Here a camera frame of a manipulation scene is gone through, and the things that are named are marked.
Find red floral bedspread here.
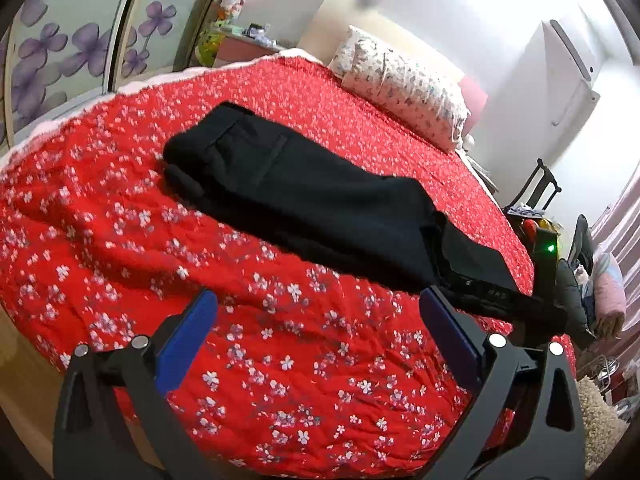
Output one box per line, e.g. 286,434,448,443
1,56,534,479

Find pile of clothes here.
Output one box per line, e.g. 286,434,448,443
554,214,627,351

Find purple flower wardrobe door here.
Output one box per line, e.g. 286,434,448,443
1,0,210,148

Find yellow red toys on chair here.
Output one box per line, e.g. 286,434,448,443
521,218,561,244

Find pink bedside table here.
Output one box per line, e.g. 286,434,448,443
212,32,283,67

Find white air conditioner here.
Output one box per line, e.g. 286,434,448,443
544,18,600,128

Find floral white pillow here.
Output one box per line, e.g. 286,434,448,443
330,26,471,153

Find pink pillow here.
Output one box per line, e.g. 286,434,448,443
459,75,488,136

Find black wooden chair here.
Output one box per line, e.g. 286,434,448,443
502,158,562,220

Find pink curtain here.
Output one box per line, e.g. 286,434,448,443
593,166,639,287

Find black pants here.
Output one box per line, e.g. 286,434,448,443
163,102,542,316

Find beige headboard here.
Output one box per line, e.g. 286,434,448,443
297,0,486,93

